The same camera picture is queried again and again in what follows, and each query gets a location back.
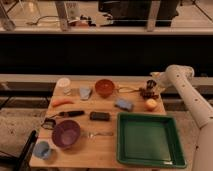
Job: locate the blue cup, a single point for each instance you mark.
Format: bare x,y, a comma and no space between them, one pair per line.
42,150

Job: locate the black bar at left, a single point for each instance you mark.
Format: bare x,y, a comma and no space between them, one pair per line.
31,139

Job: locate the gold wire whisk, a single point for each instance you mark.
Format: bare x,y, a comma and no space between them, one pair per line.
128,89

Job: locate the red bowl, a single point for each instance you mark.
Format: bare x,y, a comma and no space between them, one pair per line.
104,87

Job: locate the purple bowl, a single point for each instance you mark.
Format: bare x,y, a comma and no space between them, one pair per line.
66,133

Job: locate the blue sponge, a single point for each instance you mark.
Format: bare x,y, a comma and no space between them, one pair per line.
124,104

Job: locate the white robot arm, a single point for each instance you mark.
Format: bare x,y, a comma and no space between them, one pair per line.
179,76

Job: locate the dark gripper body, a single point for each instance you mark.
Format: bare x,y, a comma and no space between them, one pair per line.
150,84

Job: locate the wooden board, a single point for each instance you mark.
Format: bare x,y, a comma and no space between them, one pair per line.
99,151

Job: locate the orange carrot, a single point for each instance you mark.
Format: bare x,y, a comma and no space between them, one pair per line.
59,102

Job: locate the light blue cloth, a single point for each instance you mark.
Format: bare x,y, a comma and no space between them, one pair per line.
85,92

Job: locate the black binder clip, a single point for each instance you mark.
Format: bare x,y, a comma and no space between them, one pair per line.
49,124

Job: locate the black rectangular block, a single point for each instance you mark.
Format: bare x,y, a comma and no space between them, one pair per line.
100,116

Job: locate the black handled knife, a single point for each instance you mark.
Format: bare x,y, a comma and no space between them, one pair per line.
68,114

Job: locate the white lidded jar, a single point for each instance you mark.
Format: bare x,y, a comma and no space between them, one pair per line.
64,84

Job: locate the metal fork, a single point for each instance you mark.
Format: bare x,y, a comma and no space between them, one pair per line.
93,134

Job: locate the green plastic tray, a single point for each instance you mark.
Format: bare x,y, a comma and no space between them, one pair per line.
148,140

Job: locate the dark purple grapes bunch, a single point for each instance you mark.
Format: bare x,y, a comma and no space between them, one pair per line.
148,93

